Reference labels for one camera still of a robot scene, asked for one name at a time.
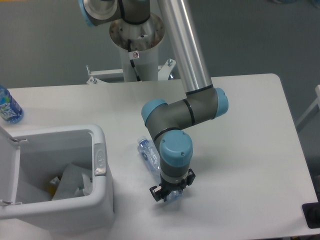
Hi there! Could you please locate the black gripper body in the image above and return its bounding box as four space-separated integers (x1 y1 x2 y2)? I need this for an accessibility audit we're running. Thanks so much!
160 173 188 198

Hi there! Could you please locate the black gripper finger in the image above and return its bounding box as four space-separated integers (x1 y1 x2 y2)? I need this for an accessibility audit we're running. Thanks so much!
149 185 166 202
184 168 196 186

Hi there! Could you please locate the clear plastic water bottle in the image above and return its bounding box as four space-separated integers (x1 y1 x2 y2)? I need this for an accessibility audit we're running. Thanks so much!
137 136 183 202

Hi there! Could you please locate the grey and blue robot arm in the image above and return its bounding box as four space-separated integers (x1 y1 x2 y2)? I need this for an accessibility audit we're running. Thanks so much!
78 0 229 201

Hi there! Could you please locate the white trash can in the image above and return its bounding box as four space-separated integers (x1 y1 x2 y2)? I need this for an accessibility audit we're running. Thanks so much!
0 124 115 232

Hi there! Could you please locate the white paper in bin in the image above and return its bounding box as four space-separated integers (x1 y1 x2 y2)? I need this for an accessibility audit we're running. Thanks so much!
52 163 93 201

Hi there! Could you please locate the yellow scrap in bin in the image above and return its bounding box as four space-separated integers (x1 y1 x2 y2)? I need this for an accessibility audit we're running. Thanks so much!
47 185 57 198

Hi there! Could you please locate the black clamp at table edge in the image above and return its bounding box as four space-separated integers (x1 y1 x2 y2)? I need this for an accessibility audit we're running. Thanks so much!
302 202 320 229

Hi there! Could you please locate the blue labelled water bottle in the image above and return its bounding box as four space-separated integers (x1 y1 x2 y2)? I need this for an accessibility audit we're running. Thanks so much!
0 85 24 124

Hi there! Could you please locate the white pedestal base frame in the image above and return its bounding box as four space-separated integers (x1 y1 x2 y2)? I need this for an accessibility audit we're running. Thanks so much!
86 58 177 85

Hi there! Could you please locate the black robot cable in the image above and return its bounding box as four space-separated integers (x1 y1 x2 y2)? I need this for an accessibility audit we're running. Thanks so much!
127 38 141 82

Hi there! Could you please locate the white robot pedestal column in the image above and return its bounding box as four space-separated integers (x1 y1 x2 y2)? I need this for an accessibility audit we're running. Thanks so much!
109 13 165 82

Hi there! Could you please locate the white frame at right edge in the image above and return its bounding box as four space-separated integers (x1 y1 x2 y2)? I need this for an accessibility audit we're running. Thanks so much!
295 85 320 132

